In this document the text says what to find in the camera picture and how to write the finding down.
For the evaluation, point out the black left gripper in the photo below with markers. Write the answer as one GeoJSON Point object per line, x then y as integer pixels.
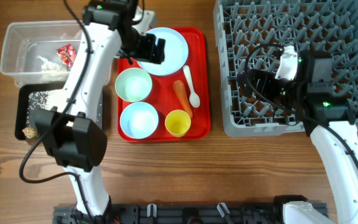
{"type": "Point", "coordinates": [146, 55]}

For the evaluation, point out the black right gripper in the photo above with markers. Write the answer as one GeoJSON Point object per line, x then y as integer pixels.
{"type": "Point", "coordinates": [260, 84]}

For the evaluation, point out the light blue plate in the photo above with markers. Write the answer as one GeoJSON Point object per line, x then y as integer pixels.
{"type": "Point", "coordinates": [175, 51]}

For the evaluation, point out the mint green bowl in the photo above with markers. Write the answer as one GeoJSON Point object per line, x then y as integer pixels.
{"type": "Point", "coordinates": [133, 85]}

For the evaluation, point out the orange carrot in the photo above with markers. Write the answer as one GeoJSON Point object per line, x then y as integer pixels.
{"type": "Point", "coordinates": [180, 91]}

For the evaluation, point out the white plastic spoon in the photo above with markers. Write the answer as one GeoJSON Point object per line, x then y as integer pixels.
{"type": "Point", "coordinates": [194, 99]}

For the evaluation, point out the light blue bowl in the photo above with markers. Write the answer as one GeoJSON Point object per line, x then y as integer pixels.
{"type": "Point", "coordinates": [139, 120]}

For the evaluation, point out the red snack wrapper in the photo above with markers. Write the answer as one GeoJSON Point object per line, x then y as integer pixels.
{"type": "Point", "coordinates": [67, 54]}

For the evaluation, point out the yellow plastic cup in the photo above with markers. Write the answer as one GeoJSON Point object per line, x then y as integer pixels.
{"type": "Point", "coordinates": [177, 123]}

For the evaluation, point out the white tissue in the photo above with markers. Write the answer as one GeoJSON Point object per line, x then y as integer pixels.
{"type": "Point", "coordinates": [52, 71]}

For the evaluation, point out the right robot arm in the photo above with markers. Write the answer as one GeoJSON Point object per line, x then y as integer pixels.
{"type": "Point", "coordinates": [302, 86]}

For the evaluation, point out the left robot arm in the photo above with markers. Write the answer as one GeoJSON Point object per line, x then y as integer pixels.
{"type": "Point", "coordinates": [68, 130]}

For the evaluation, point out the grey-blue dishwasher rack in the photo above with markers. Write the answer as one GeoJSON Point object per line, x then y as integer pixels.
{"type": "Point", "coordinates": [240, 26]}

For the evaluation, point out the black waste tray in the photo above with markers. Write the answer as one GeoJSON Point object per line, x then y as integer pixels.
{"type": "Point", "coordinates": [23, 102]}

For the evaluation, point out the red plastic tray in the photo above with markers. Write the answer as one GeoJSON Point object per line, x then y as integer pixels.
{"type": "Point", "coordinates": [164, 99]}

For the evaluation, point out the clear plastic bin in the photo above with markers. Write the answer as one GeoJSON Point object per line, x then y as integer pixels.
{"type": "Point", "coordinates": [26, 40]}

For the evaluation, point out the spilled white rice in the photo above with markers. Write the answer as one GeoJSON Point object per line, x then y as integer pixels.
{"type": "Point", "coordinates": [44, 100]}

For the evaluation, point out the brown food scrap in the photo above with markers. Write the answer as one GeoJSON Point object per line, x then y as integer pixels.
{"type": "Point", "coordinates": [30, 133]}

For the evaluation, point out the black mounting rail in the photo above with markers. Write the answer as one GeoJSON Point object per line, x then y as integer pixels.
{"type": "Point", "coordinates": [136, 214]}

